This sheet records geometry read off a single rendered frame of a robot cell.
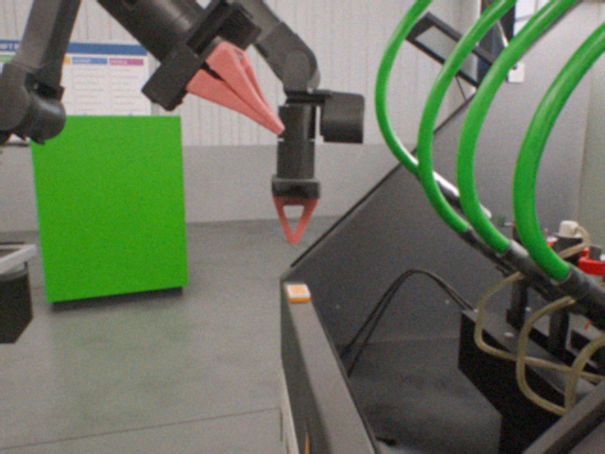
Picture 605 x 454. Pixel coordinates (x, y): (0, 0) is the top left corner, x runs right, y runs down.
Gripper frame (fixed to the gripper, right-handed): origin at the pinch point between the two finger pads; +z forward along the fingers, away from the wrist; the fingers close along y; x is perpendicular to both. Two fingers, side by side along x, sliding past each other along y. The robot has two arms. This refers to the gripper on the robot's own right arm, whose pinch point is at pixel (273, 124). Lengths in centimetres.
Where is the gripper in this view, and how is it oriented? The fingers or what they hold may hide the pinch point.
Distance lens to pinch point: 44.1
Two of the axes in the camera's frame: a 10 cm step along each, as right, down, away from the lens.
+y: 6.8, -6.9, -2.5
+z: 7.2, 6.9, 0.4
